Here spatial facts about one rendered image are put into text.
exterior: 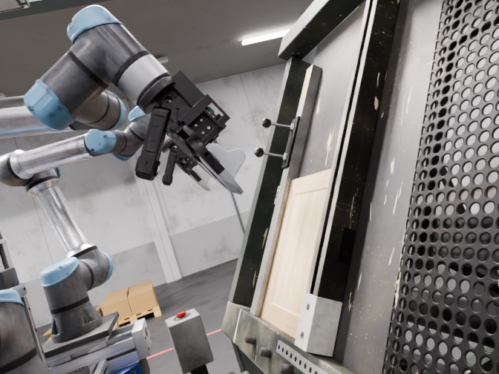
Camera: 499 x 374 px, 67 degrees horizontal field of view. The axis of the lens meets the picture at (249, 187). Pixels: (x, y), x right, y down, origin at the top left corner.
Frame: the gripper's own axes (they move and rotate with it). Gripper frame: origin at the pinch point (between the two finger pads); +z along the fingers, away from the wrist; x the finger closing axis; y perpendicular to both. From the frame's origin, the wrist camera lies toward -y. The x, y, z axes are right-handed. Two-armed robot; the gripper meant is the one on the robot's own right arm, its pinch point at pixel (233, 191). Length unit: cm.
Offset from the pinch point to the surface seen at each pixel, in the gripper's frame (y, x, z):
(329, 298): 2.0, 23.9, 35.4
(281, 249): 7, 63, 30
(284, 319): -8, 48, 40
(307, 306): -2.8, 26.6, 33.8
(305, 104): 54, 72, 1
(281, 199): 21, 69, 19
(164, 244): -65, 744, 28
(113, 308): -155, 495, 32
